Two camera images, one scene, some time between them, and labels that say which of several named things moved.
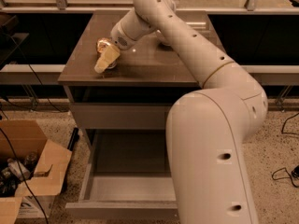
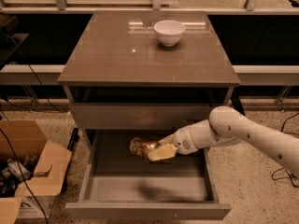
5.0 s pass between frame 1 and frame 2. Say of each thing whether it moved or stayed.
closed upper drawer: stayed
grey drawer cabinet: stayed
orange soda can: moved
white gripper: moved
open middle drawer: stayed
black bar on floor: stayed
